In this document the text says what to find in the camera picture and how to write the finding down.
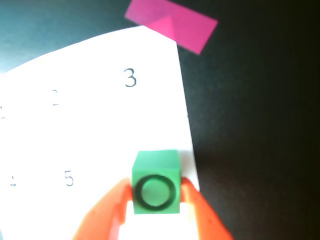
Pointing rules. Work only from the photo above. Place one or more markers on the white numbered grid paper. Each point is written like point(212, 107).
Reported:
point(100, 125)

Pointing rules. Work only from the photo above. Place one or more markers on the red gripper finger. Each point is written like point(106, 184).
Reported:
point(207, 220)
point(105, 212)

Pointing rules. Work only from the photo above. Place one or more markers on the pink tape piece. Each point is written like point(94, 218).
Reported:
point(180, 25)

